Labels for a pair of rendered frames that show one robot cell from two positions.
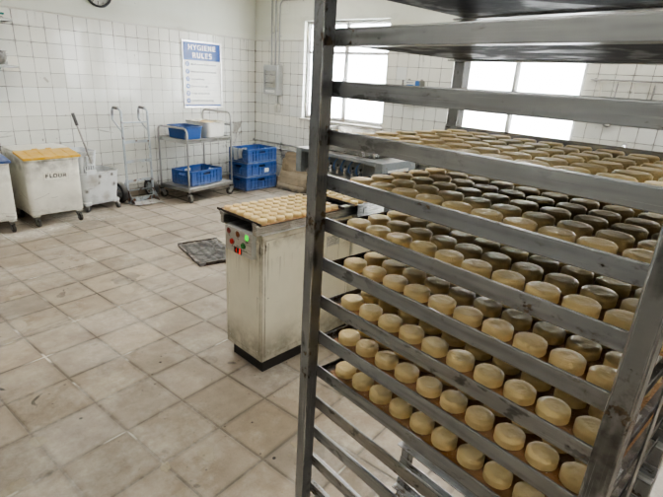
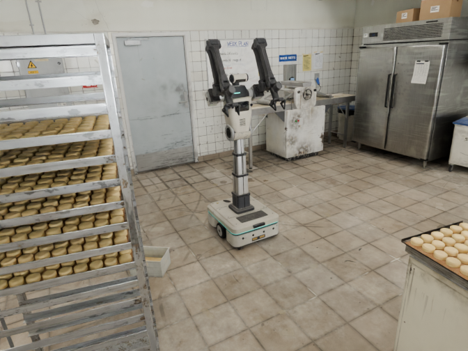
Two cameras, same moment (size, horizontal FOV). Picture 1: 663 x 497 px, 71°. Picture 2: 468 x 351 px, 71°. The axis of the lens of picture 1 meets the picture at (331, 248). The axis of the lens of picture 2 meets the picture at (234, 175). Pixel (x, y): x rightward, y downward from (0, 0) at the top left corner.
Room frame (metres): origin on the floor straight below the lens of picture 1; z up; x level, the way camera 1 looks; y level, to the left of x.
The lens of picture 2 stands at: (2.07, -1.12, 1.74)
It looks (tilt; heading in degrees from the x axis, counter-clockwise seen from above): 21 degrees down; 115
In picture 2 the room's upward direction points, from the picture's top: 3 degrees counter-clockwise
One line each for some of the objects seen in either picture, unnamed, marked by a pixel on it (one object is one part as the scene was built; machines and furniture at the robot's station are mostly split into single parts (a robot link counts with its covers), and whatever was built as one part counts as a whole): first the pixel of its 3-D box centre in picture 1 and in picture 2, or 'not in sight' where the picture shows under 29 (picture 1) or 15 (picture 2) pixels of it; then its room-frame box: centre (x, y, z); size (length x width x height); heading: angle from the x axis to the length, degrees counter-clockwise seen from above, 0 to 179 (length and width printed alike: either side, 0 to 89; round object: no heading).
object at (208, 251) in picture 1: (208, 250); not in sight; (4.13, 1.16, 0.01); 0.60 x 0.40 x 0.03; 36
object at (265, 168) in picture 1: (253, 167); not in sight; (6.99, 1.25, 0.30); 0.60 x 0.40 x 0.20; 143
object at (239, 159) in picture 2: not in sight; (239, 172); (0.84, 1.61, 0.65); 0.11 x 0.11 x 0.40; 53
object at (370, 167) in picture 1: (351, 178); not in sight; (2.98, -0.10, 1.01); 0.72 x 0.33 x 0.34; 47
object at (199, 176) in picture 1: (197, 175); not in sight; (6.28, 1.88, 0.28); 0.56 x 0.38 x 0.20; 151
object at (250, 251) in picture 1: (240, 241); not in sight; (2.35, 0.49, 0.77); 0.24 x 0.04 x 0.14; 47
